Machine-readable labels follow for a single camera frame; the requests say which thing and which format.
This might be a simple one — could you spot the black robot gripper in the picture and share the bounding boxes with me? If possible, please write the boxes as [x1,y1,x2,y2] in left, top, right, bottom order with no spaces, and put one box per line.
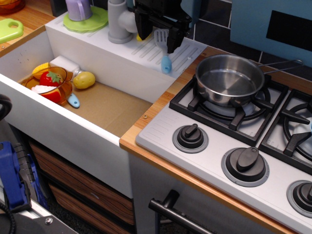
[134,0,192,54]

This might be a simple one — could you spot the grey spatula with blue handle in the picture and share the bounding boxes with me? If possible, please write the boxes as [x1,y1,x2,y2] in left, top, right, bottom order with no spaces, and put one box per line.
[154,29,172,74]

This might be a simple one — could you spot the stainless steel pan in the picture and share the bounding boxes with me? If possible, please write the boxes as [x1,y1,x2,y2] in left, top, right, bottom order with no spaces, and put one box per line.
[195,54,304,108]

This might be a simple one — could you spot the yellow toy item behind gripper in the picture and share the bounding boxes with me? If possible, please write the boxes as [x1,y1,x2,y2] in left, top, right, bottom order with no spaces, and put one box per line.
[136,34,144,41]

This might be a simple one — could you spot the grey toy faucet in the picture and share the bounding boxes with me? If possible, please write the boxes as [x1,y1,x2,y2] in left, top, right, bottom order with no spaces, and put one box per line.
[108,0,137,44]

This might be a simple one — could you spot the green plastic plate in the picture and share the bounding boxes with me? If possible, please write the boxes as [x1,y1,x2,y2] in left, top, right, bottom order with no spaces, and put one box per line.
[63,6,108,33]

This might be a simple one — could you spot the purple plastic cup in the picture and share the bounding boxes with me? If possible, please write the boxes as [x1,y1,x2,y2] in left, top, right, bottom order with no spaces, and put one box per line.
[65,0,93,21]

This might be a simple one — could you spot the yellow toy potato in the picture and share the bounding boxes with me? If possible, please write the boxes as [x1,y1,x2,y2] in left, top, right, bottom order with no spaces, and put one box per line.
[73,71,96,89]

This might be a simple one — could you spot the white toy sink basin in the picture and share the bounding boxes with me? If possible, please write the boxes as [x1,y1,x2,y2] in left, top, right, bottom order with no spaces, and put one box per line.
[0,16,206,197]

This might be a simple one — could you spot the white salt shaker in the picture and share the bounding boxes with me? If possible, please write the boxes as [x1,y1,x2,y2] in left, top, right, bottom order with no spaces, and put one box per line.
[49,56,83,78]

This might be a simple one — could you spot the black left stove knob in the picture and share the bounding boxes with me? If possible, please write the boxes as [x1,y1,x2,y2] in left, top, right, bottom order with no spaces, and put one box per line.
[172,123,209,154]

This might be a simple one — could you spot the black stove knob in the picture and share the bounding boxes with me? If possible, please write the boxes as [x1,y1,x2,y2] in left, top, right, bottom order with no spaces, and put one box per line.
[172,123,209,154]
[287,180,312,218]
[221,147,270,187]

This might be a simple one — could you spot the yellow toy corn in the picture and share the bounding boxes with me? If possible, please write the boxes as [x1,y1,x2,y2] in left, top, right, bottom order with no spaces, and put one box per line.
[32,62,50,80]

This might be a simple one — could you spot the orange transparent measuring cup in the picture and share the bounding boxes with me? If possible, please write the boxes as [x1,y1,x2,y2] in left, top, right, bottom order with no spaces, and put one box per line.
[21,67,73,104]

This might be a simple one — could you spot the red toy strawberry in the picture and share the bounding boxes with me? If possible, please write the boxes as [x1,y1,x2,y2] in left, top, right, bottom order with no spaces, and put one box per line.
[39,71,63,87]

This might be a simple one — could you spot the light blue range hood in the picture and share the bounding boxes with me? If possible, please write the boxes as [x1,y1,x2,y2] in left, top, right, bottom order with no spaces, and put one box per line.
[231,0,312,57]

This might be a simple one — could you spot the black left stove grate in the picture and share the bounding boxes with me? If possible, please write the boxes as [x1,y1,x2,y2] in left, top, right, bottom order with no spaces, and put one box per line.
[169,75,289,146]

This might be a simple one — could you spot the black stove grate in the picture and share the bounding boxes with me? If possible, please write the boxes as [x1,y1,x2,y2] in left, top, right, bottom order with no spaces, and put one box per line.
[260,89,312,175]
[169,75,289,146]

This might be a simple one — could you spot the light green cutting board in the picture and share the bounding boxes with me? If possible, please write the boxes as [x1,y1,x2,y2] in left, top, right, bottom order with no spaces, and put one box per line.
[0,19,24,44]

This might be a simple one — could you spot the orange transparent bowl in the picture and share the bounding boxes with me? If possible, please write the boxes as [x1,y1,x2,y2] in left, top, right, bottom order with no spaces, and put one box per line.
[0,0,25,15]

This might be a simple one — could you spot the grey stove top panel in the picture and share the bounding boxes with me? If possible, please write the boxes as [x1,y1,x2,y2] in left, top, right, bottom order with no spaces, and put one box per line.
[136,89,312,234]

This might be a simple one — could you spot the black middle stove knob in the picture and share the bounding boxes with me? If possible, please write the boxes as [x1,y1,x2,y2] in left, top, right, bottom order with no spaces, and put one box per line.
[221,147,270,187]

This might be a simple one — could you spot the upper wooden drawer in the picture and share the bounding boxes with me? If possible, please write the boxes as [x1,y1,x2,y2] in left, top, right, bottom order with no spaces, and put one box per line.
[30,140,135,227]

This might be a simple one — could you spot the wooden drawer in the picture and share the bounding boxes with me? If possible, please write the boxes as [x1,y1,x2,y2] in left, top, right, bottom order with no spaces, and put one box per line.
[48,184,135,234]
[30,140,135,227]

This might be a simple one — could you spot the black right stove grate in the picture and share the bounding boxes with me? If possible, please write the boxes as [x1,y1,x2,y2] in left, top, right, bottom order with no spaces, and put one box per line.
[260,89,312,175]

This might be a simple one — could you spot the lower wooden drawer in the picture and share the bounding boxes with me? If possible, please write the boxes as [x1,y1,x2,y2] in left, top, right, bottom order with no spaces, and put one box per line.
[48,184,135,234]

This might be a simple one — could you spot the black right stove knob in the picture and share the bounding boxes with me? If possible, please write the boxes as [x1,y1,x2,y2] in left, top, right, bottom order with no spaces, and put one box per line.
[287,180,312,218]

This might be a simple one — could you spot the blue clamp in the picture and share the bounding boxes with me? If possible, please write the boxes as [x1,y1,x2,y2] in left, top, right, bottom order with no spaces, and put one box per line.
[0,141,45,213]

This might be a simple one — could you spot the light blue utensil handle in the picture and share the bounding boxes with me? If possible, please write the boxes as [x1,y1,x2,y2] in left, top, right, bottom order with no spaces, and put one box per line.
[67,93,80,109]

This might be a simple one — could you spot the black cable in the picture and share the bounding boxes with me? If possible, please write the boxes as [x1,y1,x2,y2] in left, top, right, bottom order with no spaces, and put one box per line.
[0,94,13,121]

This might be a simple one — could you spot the black oven door handle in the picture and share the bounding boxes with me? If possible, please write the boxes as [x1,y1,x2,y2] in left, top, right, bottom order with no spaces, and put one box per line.
[148,190,213,234]

